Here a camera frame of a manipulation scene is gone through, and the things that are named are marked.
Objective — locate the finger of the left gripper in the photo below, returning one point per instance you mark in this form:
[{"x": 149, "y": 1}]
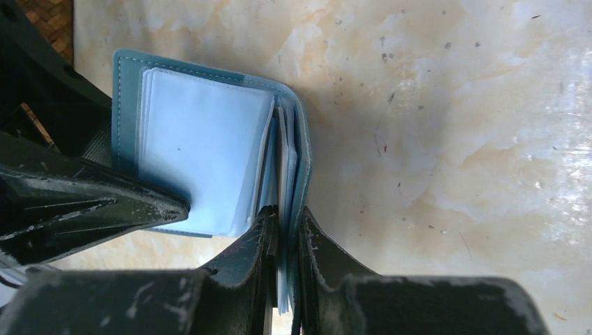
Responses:
[
  {"x": 53, "y": 206},
  {"x": 75, "y": 113}
]

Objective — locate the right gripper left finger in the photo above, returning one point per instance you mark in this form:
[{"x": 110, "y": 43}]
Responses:
[{"x": 239, "y": 293}]

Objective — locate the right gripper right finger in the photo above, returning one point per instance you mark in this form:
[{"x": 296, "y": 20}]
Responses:
[{"x": 327, "y": 302}]

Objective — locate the brown woven divided basket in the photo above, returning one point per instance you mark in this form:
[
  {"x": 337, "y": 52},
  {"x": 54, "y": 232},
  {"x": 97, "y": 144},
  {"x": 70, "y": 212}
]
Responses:
[{"x": 54, "y": 19}]

